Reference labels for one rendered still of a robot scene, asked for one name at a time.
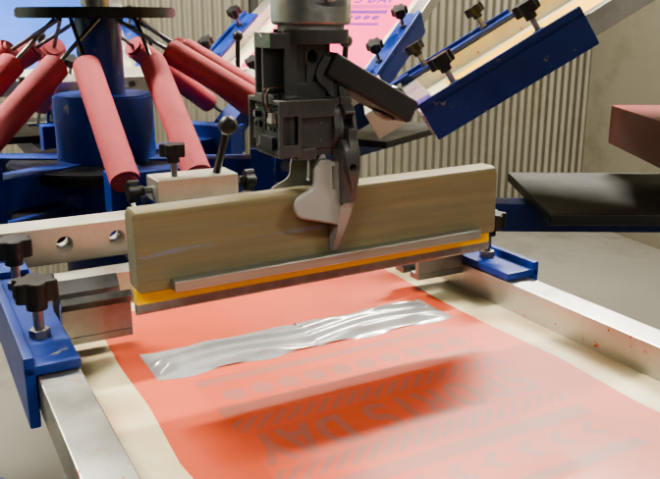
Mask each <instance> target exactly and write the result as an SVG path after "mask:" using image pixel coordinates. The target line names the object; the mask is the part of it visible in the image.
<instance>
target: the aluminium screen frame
mask: <svg viewBox="0 0 660 479"><path fill-rule="evenodd" d="M111 273H117V277H118V281H119V285H120V291H124V290H132V294H133V296H134V287H133V286H132V285H131V282H130V270H129V262H127V263H120V264H113V265H106V266H99V267H93V268H86V269H80V270H73V271H66V272H59V273H53V274H54V277H55V278H56V279H57V280H58V281H65V280H72V279H77V278H84V277H91V276H97V275H104V274H111ZM439 278H441V279H443V280H445V281H447V282H449V283H451V284H453V285H456V286H458V287H460V288H462V289H464V290H466V291H468V292H470V293H474V294H476V295H478V296H480V297H482V298H484V299H486V300H488V301H490V302H493V303H495V304H497V305H499V306H501V307H503V308H505V309H507V310H509V311H512V312H514V313H516V314H518V315H520V316H521V317H523V318H525V319H527V320H530V321H532V322H534V323H536V324H538V325H540V326H542V327H544V328H546V329H549V330H551V331H553V332H555V333H557V334H559V335H561V336H563V337H565V338H568V339H570V340H572V341H574V342H576V343H578V344H580V345H582V346H586V347H588V348H590V349H592V350H594V351H596V352H598V353H600V354H602V355H605V356H607V357H609V358H611V359H613V360H615V361H617V362H619V363H622V364H624V365H626V366H628V367H629V368H631V369H633V370H635V371H637V372H640V373H642V374H644V375H646V376H648V377H650V378H652V379H654V380H656V381H659V382H660V330H657V329H655V328H652V327H650V326H647V325H645V324H642V323H640V322H637V321H635V320H633V319H631V318H629V317H626V316H624V315H621V314H619V313H616V312H614V311H611V310H609V309H607V308H604V307H602V306H599V305H597V304H594V303H592V302H589V301H587V300H584V299H582V298H579V297H577V296H575V295H572V294H570V293H566V292H563V291H561V290H558V289H556V288H553V287H551V286H549V285H546V284H544V283H541V282H539V281H536V280H534V279H531V278H530V277H526V278H521V279H516V280H512V281H506V280H503V279H501V278H499V277H496V276H494V275H491V274H489V273H487V272H484V271H482V270H480V269H477V268H475V267H473V266H470V265H468V264H466V263H463V273H458V274H452V275H447V276H442V277H439ZM36 381H37V389H38V398H39V408H40V411H41V413H42V416H43V418H44V421H45V424H46V426H47V429H48V431H49V434H50V436H51V439H52V442H53V444H54V447H55V449H56V452H57V454H58V456H59V459H60V461H61V464H62V466H63V469H64V472H65V474H66V477H67V479H140V477H139V475H138V473H137V471H136V469H135V467H134V466H133V464H132V462H131V460H130V458H129V456H128V455H127V453H126V451H125V449H124V447H123V445H122V444H121V442H120V440H119V438H118V436H117V434H116V433H115V431H114V429H113V427H112V425H111V424H110V422H109V420H108V418H107V416H106V414H105V413H104V411H103V409H102V407H101V405H100V403H99V402H98V400H97V398H96V396H95V394H94V393H93V391H92V389H91V387H90V385H89V383H88V382H87V380H86V378H85V376H84V374H83V373H82V371H81V369H80V368H79V367H78V368H73V369H68V370H63V371H58V372H53V373H48V374H43V375H38V376H36Z"/></svg>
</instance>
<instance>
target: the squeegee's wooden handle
mask: <svg viewBox="0 0 660 479"><path fill-rule="evenodd" d="M496 183H497V173H496V170H495V168H494V167H493V166H491V165H487V164H483V163H480V164H472V165H464V166H457V167H449V168H441V169H433V170H425V171H417V172H409V173H402V174H393V175H385V176H377V177H369V178H361V179H358V185H357V197H356V201H355V202H354V205H353V210H352V214H351V217H350V220H349V222H348V225H347V228H346V229H345V232H344V234H343V237H342V239H341V241H340V244H339V246H338V248H337V249H336V250H339V249H345V248H351V247H357V246H363V245H368V244H374V243H380V242H385V241H391V240H402V239H408V238H414V237H419V236H425V235H431V234H437V233H443V232H449V231H454V230H460V229H465V228H471V227H475V228H478V229H480V230H481V233H482V234H486V233H492V232H494V227H495V204H496ZM311 186H312V185H306V186H290V187H282V188H274V189H267V190H259V191H251V192H243V193H235V194H227V195H219V196H211V197H204V198H196V199H188V200H179V201H171V202H163V203H155V204H147V205H140V206H132V207H127V209H126V211H125V224H126V236H127V247H128V258H129V270H130V282H131V285H132V286H133V287H134V288H135V289H136V290H137V291H138V292H139V293H151V292H157V291H163V290H168V289H172V286H171V278H177V277H183V276H188V275H194V274H200V273H206V272H212V271H217V270H223V269H229V268H235V267H241V266H247V265H252V264H258V263H264V262H269V261H275V260H281V259H287V258H293V257H299V256H305V255H311V254H315V253H321V252H327V251H333V250H329V235H328V229H329V225H330V224H326V223H320V222H314V221H308V220H303V219H300V218H299V217H297V215H296V214H295V210H294V203H295V200H296V198H297V197H298V196H300V195H301V194H303V193H304V192H305V191H307V190H308V189H310V188H311Z"/></svg>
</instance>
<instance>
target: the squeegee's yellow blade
mask: <svg viewBox="0 0 660 479"><path fill-rule="evenodd" d="M488 239H489V233H486V234H481V238H480V239H472V240H466V241H461V242H455V243H450V244H444V245H438V246H433V247H428V248H423V249H417V250H412V251H406V252H400V253H395V254H389V255H384V256H378V257H372V258H367V259H362V260H357V261H351V262H346V263H340V264H334V265H329V266H323V267H318V268H312V269H307V270H301V271H296V272H291V273H285V274H280V275H274V276H268V277H263V278H257V279H252V280H246V281H241V282H235V283H230V284H225V285H219V286H214V287H208V288H203V289H197V290H191V291H186V292H180V293H175V292H174V291H173V290H172V289H168V290H163V291H157V292H151V293H139V292H138V291H137V290H136V289H135V288H134V300H135V304H136V305H143V304H148V303H153V302H158V301H164V300H169V299H175V298H180V297H186V296H191V295H197V294H202V293H212V292H217V291H223V290H227V289H233V288H238V287H244V286H249V285H255V284H260V283H266V282H271V281H277V280H282V279H288V278H293V277H298V276H303V275H309V274H314V273H319V272H325V271H330V270H336V269H341V268H347V267H352V266H358V265H362V264H368V263H373V262H379V261H384V260H390V259H395V258H401V257H406V256H412V255H417V254H421V253H427V252H432V251H438V250H443V249H449V248H454V247H460V246H465V245H471V244H476V243H482V242H487V241H488Z"/></svg>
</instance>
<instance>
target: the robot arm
mask: <svg viewBox="0 0 660 479"><path fill-rule="evenodd" d="M270 13H271V23H272V24H273V25H277V28H275V29H273V32H254V78H255V95H249V96H248V124H249V148H256V150H257V151H259V152H262V153H264V154H267V155H270V156H273V157H276V158H278V159H281V160H283V159H291V162H290V173H289V176H288V177H287V178H286V179H285V180H284V181H282V182H280V183H279V184H277V185H275V186H273V187H272V188H271V189H274V188H282V187H290V186H306V185H312V186H311V188H310V189H308V190H307V191H305V192H304V193H303V194H301V195H300V196H298V197H297V198H296V200H295V203H294V210H295V214H296V215H297V217H299V218H300V219H303V220H308V221H314V222H320V223H326V224H330V225H329V229H328V235H329V250H336V249H337V248H338V246H339V244H340V241H341V239H342V237H343V234H344V232H345V229H346V228H347V225H348V222H349V220H350V217H351V214H352V210H353V205H354V202H355V201H356V197H357V190H358V178H359V169H360V156H359V147H358V128H357V120H356V111H355V108H354V106H353V104H352V103H351V98H352V99H353V100H355V101H357V102H359V103H360V104H362V105H364V106H366V107H367V108H369V109H371V110H372V111H373V112H374V114H375V115H376V116H377V117H378V118H380V119H382V120H385V121H395V120H397V121H401V122H405V123H408V122H410V121H411V119H412V117H413V114H414V112H415V110H416V108H417V101H416V100H414V99H413V98H411V97H409V96H408V95H406V94H405V93H404V92H403V90H402V89H401V88H399V87H398V86H396V85H394V84H389V83H387V82H386V81H384V80H382V79H380V78H378V77H377V76H375V75H373V74H372V73H370V72H368V71H367V70H365V69H363V68H362V67H360V66H358V65H357V64H355V63H354V62H352V61H350V60H349V59H347V58H345V57H344V56H342V55H340V54H339V53H335V52H330V44H342V43H349V30H348V29H345V25H348V24H349V23H350V22H351V0H270ZM253 117H255V120H254V124H255V135H256V136H253ZM324 154H330V155H331V156H332V157H333V161H332V160H330V159H326V157H325V155H324Z"/></svg>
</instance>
